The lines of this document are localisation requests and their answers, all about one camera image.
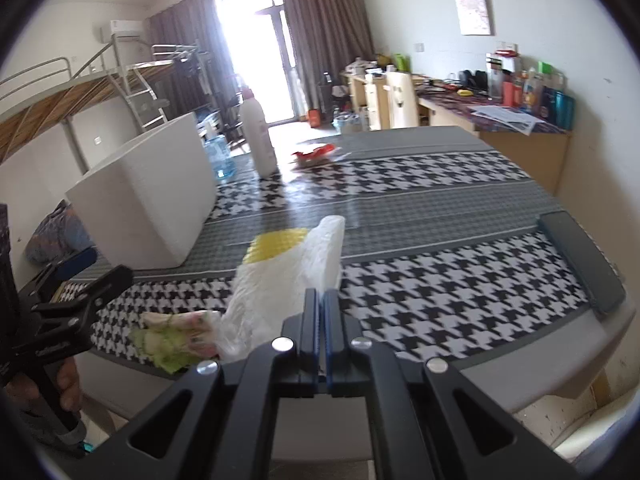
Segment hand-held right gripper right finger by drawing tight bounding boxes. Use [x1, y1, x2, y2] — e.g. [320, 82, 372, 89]
[322, 289, 583, 480]

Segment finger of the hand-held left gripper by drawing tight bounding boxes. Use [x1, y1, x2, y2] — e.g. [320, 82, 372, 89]
[20, 247, 99, 307]
[31, 264, 135, 330]

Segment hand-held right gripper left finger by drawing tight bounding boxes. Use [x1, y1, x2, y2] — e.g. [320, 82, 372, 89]
[65, 287, 322, 480]

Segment clear white plastic bag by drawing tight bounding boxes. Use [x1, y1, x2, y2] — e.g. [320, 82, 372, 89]
[215, 215, 347, 364]

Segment yellow foam net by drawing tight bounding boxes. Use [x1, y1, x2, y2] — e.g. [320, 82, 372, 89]
[241, 228, 309, 265]

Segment white foam box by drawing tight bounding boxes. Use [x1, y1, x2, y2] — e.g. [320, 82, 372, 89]
[65, 111, 220, 271]

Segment person's left hand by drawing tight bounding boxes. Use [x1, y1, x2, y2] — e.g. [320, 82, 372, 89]
[4, 356, 85, 417]

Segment printed blanket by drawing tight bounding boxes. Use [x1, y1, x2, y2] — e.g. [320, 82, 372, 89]
[25, 200, 96, 264]

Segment green pink floral cloth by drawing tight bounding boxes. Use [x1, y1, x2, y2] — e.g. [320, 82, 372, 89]
[131, 310, 221, 375]

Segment metal bunk bed wooden slats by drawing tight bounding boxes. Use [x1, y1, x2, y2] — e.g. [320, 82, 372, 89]
[0, 57, 131, 171]

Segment red snack packet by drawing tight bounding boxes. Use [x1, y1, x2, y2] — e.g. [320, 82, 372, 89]
[291, 143, 337, 169]

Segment blue water jug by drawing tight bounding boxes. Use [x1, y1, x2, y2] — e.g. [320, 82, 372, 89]
[204, 135, 236, 181]

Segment metal bunk bed with ladder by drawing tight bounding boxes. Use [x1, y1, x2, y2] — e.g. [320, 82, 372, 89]
[107, 44, 217, 132]

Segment white lotion bottle red pump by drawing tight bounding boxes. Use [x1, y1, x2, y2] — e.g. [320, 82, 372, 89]
[235, 74, 279, 178]

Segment pale bucket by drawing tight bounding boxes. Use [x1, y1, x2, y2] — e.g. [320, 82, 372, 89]
[332, 112, 361, 134]

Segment dark folding chair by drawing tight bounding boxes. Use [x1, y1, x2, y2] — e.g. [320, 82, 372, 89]
[222, 95, 251, 154]

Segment dark hanging clothes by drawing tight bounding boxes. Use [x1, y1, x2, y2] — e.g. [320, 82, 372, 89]
[172, 55, 211, 96]

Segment plain wooden desk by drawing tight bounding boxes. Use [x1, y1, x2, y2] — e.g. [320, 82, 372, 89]
[342, 67, 396, 131]

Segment wooden chair with smiley face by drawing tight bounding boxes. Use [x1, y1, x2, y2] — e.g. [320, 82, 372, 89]
[385, 71, 419, 130]

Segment white air conditioner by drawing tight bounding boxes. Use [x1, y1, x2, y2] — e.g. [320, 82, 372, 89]
[100, 20, 144, 44]

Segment wooden desk with patterned cover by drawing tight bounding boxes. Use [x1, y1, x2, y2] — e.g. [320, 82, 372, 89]
[417, 85, 574, 197]

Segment black smartphone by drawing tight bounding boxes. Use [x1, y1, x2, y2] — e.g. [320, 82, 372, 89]
[537, 211, 626, 314]

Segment brown curtain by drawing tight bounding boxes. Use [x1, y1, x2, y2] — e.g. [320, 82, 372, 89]
[147, 0, 236, 111]
[277, 0, 376, 117]

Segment printed paper sheets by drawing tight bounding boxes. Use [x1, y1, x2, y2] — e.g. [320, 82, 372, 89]
[470, 105, 546, 136]

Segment glass balcony door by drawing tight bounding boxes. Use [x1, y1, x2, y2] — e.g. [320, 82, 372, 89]
[215, 0, 301, 127]

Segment black headphones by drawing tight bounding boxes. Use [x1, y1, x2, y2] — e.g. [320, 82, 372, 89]
[457, 69, 489, 92]

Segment row of toiletry bottles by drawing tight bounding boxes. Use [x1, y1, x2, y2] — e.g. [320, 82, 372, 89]
[485, 50, 576, 129]

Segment cartoon wall picture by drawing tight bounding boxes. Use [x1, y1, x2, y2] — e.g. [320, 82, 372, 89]
[455, 0, 494, 36]

